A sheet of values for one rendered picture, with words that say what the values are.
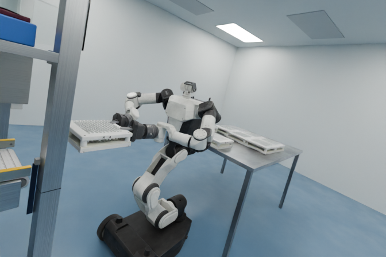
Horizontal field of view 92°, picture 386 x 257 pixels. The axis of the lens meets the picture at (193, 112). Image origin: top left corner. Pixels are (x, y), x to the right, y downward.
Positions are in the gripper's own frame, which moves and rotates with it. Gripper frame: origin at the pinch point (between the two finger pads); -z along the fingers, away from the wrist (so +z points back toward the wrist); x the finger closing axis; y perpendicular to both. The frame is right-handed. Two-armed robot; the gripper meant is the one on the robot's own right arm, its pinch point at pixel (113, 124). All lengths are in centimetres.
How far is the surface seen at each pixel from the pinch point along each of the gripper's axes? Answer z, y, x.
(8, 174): -49, 7, 10
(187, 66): 413, 32, -84
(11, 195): -48, 6, 18
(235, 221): 43, -94, 64
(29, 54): -52, 2, -29
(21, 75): -34.5, 22.9, -19.8
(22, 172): -46.2, 5.0, 10.5
